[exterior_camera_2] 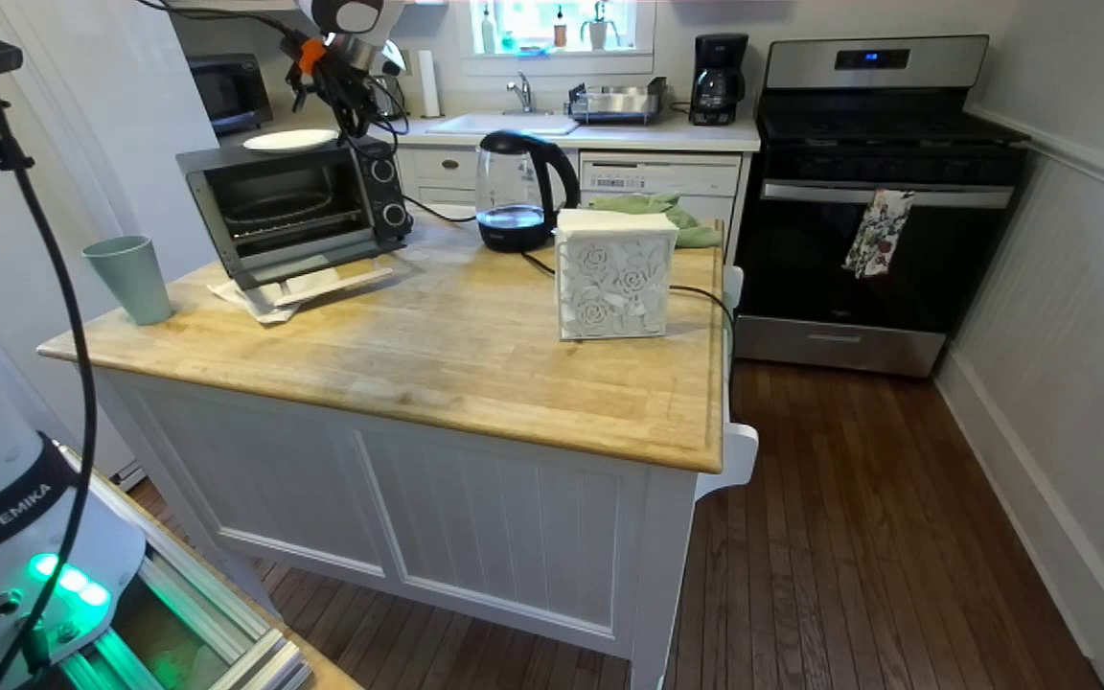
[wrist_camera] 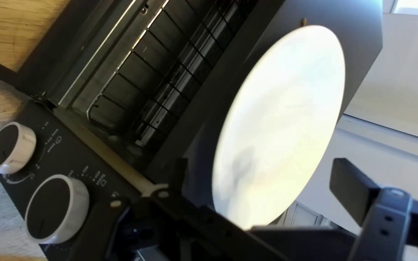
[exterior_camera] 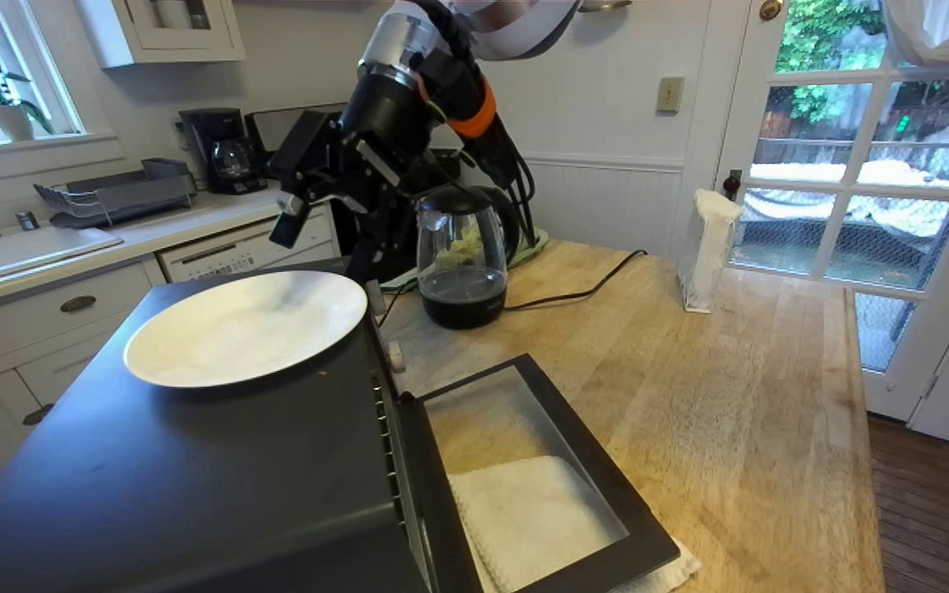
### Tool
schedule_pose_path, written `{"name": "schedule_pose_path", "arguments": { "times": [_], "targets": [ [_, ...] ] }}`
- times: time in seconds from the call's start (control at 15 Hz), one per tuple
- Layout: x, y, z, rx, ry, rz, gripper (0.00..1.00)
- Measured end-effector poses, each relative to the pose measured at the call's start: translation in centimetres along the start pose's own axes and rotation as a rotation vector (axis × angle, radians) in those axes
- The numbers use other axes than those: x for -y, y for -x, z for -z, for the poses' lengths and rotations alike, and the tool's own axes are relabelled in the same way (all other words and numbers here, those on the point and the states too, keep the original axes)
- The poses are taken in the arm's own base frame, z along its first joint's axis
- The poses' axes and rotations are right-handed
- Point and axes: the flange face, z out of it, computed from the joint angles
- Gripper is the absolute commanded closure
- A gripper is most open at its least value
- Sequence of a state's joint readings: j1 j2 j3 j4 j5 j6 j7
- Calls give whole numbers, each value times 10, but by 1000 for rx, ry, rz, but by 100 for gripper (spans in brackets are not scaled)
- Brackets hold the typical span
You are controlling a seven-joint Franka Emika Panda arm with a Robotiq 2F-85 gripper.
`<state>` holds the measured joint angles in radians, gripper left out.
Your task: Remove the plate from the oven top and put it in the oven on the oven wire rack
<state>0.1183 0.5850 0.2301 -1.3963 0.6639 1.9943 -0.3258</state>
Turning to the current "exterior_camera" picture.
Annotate white glass pane door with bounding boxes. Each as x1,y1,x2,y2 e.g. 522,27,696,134
713,0,949,428

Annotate white curtain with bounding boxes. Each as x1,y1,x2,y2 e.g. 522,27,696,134
885,0,949,79

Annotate white wall cabinet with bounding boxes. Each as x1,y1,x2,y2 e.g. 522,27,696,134
76,0,249,71

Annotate white speckled box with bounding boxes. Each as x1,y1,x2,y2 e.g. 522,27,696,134
680,184,745,319

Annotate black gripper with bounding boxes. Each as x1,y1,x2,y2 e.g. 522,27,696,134
266,134,406,279

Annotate black coffee maker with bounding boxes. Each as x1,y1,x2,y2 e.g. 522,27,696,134
176,104,271,196

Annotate white counter cabinets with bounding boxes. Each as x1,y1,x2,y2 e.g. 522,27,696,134
0,178,344,529

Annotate white island with wood top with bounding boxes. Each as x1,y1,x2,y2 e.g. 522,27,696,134
368,236,889,593

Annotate black toaster oven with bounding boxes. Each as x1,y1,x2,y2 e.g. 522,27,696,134
0,264,455,593

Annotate glass coffee pot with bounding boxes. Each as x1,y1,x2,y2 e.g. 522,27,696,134
413,184,513,333

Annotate white plant pot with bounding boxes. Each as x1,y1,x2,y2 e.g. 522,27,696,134
0,69,58,145

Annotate beige wall light switch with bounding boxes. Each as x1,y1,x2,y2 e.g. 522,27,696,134
654,71,688,118

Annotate white woven towel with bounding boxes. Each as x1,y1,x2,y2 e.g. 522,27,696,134
446,451,707,593

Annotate grey dish rack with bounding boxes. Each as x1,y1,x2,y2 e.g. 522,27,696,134
32,155,201,229

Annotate white round plate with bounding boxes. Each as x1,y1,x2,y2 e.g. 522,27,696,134
120,268,373,391

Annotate glass toaster oven door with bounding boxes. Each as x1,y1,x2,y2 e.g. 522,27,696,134
398,351,687,593

